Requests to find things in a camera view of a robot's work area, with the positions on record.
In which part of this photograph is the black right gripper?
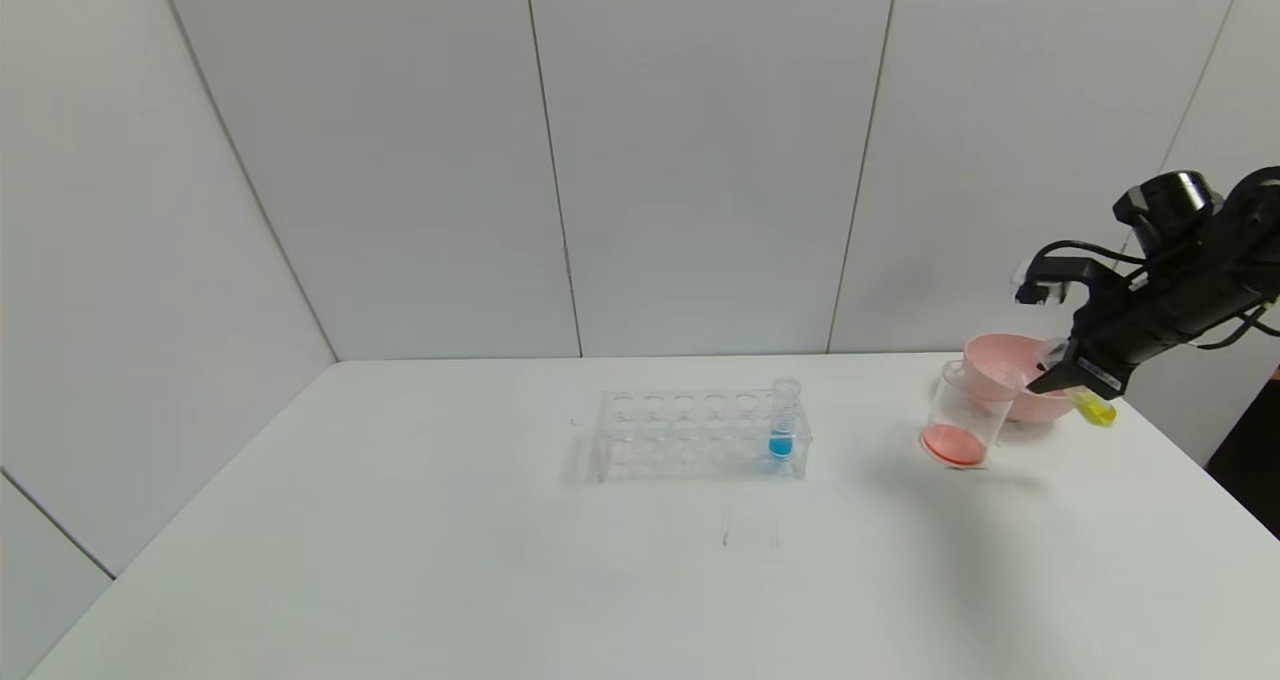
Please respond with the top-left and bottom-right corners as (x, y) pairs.
(1025, 277), (1200, 401)

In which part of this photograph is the test tube with yellow liquid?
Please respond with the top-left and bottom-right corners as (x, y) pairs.
(1038, 338), (1119, 429)

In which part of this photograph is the clear glass beaker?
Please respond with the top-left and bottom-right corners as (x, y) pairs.
(920, 360), (1017, 471)

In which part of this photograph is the test tube with blue liquid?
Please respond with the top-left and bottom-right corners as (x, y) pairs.
(768, 378), (801, 461)

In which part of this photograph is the clear acrylic test tube rack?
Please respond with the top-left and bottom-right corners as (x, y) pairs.
(590, 390), (811, 483)

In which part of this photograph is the pink bowl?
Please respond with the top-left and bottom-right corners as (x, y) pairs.
(963, 333), (1083, 425)

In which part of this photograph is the black camera cable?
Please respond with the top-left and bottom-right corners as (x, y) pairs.
(1020, 240), (1147, 293)

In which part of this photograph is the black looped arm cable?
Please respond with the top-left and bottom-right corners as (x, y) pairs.
(1195, 302), (1280, 351)

